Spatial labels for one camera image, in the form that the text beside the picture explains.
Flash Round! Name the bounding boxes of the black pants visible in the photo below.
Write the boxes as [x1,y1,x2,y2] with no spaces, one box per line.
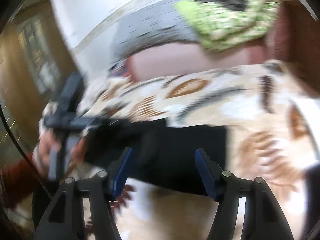
[85,119,228,196]

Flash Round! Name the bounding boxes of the red sleeved left forearm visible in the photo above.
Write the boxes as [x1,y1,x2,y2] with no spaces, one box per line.
[1,153,46,208]

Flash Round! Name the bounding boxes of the left hand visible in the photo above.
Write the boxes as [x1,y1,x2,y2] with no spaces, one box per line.
[31,128,89,178]

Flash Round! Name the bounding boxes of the wooden wardrobe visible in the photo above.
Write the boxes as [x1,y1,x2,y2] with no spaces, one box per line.
[1,0,76,153]

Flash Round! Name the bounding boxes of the leaf patterned beige blanket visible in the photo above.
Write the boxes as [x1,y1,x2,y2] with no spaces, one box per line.
[4,60,318,240]

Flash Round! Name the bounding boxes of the pink pillow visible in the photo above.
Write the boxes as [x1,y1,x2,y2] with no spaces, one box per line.
[125,39,267,81]

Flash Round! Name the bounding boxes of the grey cloth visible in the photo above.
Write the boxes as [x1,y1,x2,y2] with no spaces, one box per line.
[111,0,199,65]

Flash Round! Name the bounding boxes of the brown headboard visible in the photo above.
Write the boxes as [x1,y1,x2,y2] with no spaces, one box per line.
[272,0,319,98]

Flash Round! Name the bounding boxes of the green patterned cloth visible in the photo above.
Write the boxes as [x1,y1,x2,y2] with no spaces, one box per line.
[175,0,280,52]

